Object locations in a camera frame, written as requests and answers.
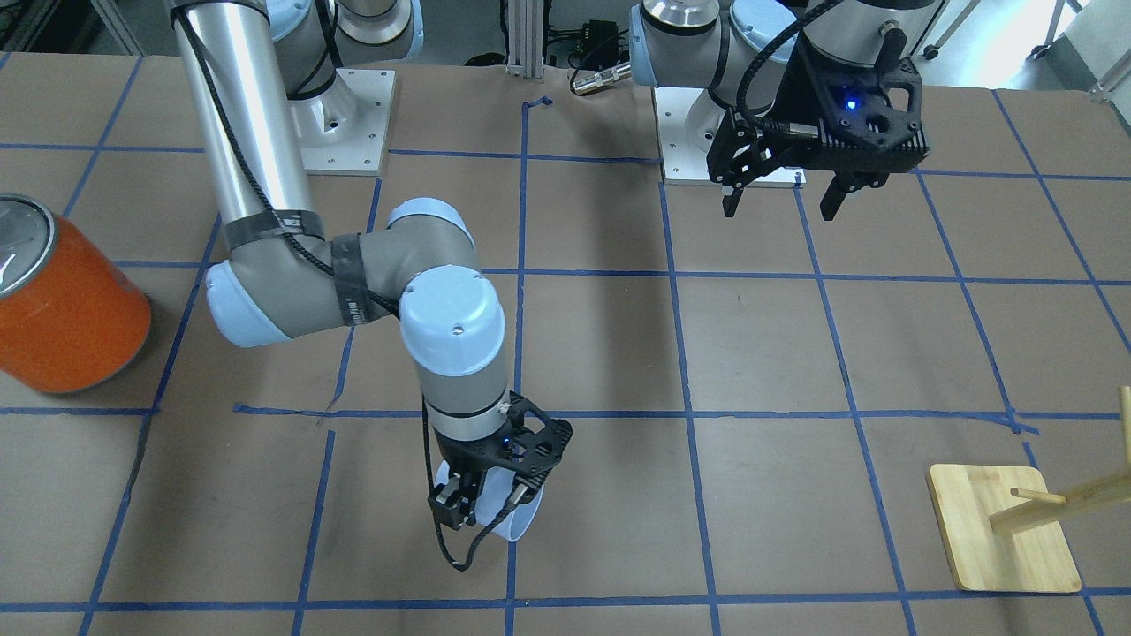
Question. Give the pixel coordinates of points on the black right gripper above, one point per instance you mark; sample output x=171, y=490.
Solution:
x=466, y=461

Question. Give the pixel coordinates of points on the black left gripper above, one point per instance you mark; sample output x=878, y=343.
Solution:
x=770, y=95

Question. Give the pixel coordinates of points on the light blue paper cup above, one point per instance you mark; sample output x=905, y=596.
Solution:
x=497, y=486

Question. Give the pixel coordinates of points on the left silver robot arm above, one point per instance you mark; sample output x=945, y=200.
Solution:
x=684, y=44

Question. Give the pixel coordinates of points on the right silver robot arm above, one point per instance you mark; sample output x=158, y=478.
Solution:
x=268, y=78

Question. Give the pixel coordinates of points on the wooden cup rack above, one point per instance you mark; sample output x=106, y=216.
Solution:
x=1000, y=526

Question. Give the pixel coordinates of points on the orange cylindrical can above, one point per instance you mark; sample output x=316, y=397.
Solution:
x=70, y=319

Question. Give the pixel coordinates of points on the aluminium frame post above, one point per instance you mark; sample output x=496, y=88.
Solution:
x=525, y=38

